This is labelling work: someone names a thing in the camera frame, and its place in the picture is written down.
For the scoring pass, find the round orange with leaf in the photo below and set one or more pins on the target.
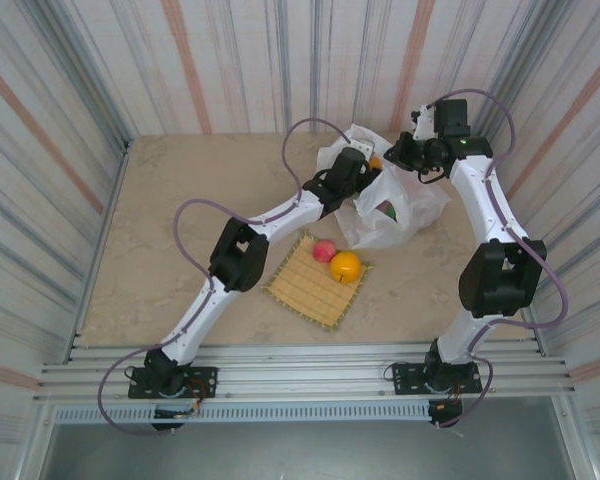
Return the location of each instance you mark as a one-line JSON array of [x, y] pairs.
[[376, 162]]

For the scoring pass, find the green round fruit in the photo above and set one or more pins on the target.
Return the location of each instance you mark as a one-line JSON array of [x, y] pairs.
[[391, 210]]

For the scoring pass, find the white plastic bag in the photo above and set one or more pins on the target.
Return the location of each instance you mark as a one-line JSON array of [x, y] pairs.
[[420, 210]]

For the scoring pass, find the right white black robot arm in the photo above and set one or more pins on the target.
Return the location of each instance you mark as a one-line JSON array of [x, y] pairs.
[[480, 200]]

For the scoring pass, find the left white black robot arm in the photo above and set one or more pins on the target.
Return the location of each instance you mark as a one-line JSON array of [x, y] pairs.
[[195, 320]]

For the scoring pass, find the pink peach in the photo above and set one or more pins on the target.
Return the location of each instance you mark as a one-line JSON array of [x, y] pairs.
[[324, 251]]

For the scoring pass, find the large yellow orange fruit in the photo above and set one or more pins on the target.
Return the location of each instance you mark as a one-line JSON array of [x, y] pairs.
[[346, 267]]

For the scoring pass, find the woven bamboo mat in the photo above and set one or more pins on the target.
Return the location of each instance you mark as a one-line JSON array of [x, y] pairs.
[[310, 295]]

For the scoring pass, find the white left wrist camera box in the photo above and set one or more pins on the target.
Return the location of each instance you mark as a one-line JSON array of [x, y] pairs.
[[362, 149]]

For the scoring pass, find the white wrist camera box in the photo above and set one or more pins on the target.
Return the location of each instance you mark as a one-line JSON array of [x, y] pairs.
[[424, 125], [362, 149]]

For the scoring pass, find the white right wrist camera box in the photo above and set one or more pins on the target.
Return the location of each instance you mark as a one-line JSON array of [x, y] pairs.
[[424, 125]]

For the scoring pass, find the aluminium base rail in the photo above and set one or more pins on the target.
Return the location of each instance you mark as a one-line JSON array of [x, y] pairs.
[[300, 370]]

